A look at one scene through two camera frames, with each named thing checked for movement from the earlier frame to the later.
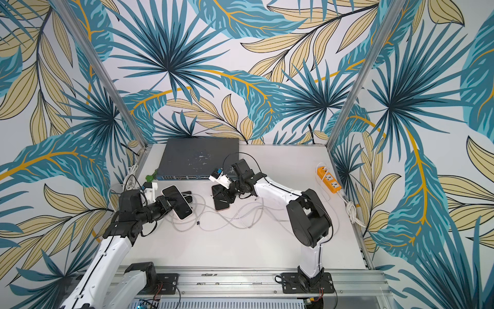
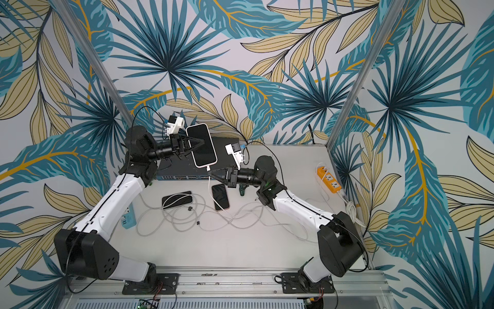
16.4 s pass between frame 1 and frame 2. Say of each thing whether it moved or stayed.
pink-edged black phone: stayed
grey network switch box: stayed
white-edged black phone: moved
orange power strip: stayed
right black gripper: moved
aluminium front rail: stayed
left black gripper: moved
